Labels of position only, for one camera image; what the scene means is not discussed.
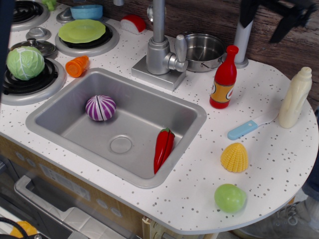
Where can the green toy cabbage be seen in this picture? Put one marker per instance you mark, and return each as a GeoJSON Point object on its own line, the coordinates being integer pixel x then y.
{"type": "Point", "coordinates": [25, 62]}

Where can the silver toy sink basin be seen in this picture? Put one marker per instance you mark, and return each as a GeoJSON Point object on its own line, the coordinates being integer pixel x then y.
{"type": "Point", "coordinates": [125, 144]}

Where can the blue toy bowl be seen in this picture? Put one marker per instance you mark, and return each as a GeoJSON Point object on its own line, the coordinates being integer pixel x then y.
{"type": "Point", "coordinates": [93, 11]}

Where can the small steel pot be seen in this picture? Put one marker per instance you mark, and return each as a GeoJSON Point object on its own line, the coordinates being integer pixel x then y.
{"type": "Point", "coordinates": [204, 51]}

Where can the green toy apple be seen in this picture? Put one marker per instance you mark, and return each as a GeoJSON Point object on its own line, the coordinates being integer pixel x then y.
{"type": "Point", "coordinates": [229, 198]}

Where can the purple toy onion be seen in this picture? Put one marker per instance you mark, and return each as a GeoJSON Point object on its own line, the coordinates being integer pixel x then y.
{"type": "Point", "coordinates": [100, 108]}

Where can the light green toy plate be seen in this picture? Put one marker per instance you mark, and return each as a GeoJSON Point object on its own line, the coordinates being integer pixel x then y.
{"type": "Point", "coordinates": [82, 31]}

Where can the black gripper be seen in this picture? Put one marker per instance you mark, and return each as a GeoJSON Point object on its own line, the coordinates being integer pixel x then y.
{"type": "Point", "coordinates": [248, 10]}

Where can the steel pot lid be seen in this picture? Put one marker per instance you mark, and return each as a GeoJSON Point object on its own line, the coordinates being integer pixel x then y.
{"type": "Point", "coordinates": [46, 48]}

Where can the cream plastic toy bottle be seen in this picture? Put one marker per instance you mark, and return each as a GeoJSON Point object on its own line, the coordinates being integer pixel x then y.
{"type": "Point", "coordinates": [295, 98]}

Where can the grey stove knob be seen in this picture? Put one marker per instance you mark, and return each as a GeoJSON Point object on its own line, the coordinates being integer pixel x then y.
{"type": "Point", "coordinates": [38, 33]}

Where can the front left stove burner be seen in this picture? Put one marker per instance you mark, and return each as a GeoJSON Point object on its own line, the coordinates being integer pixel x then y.
{"type": "Point", "coordinates": [20, 93]}

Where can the silver toy faucet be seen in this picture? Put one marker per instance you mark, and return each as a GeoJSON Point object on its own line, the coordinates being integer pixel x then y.
{"type": "Point", "coordinates": [160, 66]}

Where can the green toy vegetable top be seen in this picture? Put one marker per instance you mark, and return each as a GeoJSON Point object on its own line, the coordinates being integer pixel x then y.
{"type": "Point", "coordinates": [50, 4]}

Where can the blue handled toy knife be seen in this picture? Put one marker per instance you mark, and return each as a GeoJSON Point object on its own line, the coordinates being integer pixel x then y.
{"type": "Point", "coordinates": [252, 125]}

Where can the red toy chili pepper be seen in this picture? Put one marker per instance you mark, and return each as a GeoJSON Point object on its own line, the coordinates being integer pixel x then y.
{"type": "Point", "coordinates": [163, 148]}

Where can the red toy ketchup bottle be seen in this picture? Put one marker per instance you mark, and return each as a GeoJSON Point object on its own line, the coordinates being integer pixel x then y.
{"type": "Point", "coordinates": [224, 80]}

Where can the yellow toy corn piece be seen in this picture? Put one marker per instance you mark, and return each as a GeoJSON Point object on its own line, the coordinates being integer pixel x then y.
{"type": "Point", "coordinates": [234, 158]}

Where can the stove burner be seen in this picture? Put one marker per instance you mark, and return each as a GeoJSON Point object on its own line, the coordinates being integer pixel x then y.
{"type": "Point", "coordinates": [20, 93]}
{"type": "Point", "coordinates": [28, 14]}
{"type": "Point", "coordinates": [95, 50]}

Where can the back left stove burner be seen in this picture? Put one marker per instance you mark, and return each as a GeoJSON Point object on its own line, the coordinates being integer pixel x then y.
{"type": "Point", "coordinates": [28, 14]}

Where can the yellow toy in oven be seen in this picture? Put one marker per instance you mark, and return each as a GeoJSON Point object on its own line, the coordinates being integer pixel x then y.
{"type": "Point", "coordinates": [28, 228]}

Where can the grey sneaker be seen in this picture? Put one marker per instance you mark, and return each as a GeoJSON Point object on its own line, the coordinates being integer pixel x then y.
{"type": "Point", "coordinates": [291, 222]}

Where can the grey oven door handle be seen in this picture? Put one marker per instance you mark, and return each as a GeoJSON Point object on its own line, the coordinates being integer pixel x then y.
{"type": "Point", "coordinates": [57, 214]}

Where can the grey support pole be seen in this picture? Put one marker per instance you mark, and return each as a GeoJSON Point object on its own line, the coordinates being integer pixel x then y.
{"type": "Point", "coordinates": [241, 41]}

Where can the red white toy cheese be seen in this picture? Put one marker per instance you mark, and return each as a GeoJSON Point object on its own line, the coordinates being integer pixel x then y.
{"type": "Point", "coordinates": [133, 24]}

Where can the orange toy carrot piece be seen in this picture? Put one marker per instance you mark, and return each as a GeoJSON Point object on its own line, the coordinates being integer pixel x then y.
{"type": "Point", "coordinates": [76, 67]}

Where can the back right stove burner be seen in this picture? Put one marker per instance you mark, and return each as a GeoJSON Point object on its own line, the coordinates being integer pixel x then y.
{"type": "Point", "coordinates": [95, 50]}

